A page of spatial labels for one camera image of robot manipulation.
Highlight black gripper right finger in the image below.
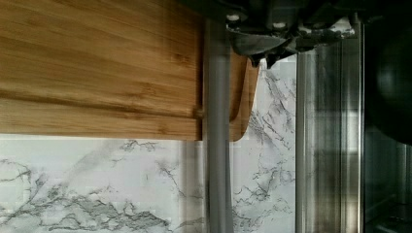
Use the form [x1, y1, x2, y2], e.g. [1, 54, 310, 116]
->
[265, 17, 355, 68]

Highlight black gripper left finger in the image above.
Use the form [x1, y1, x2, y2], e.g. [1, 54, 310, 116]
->
[226, 14, 293, 67]

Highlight glass oven door with handle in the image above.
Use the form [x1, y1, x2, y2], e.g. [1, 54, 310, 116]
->
[203, 21, 364, 233]

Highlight black pan in oven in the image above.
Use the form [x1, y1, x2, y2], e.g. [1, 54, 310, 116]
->
[364, 26, 412, 145]

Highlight silver toaster oven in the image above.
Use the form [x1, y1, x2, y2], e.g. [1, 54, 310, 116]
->
[364, 12, 411, 233]

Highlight bamboo cutting board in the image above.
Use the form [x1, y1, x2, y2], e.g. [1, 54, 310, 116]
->
[0, 0, 260, 143]

